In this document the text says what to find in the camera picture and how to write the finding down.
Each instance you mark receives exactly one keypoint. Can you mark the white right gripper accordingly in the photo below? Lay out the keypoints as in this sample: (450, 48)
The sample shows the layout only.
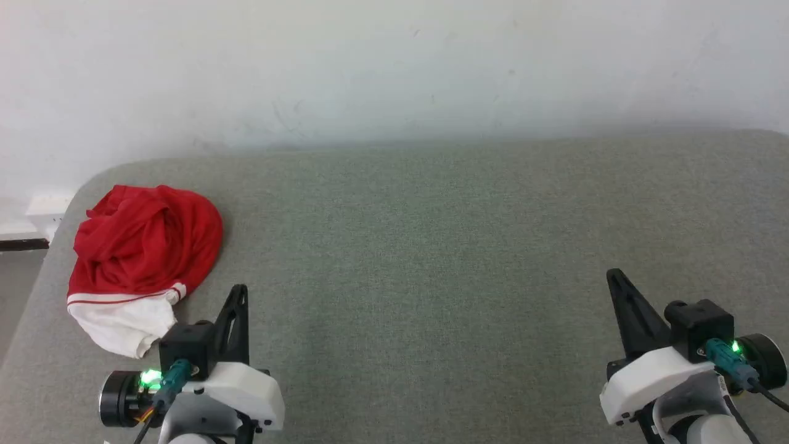
(653, 382)

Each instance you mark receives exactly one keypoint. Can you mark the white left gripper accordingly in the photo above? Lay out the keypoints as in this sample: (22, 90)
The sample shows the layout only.
(240, 388)

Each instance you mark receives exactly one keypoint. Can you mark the red white basketball jersey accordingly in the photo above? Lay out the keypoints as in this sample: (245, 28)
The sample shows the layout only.
(148, 240)

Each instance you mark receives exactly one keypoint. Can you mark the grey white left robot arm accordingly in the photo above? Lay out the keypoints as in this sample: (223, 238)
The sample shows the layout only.
(197, 425)

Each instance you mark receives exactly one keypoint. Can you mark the grey fabric sofa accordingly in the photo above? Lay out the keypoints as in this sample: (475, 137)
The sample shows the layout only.
(431, 277)

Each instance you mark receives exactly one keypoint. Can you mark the black baseboard strip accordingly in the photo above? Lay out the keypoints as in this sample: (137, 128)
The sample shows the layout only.
(24, 245)

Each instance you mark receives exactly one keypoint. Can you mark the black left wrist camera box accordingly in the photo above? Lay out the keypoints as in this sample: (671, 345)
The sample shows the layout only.
(185, 345)

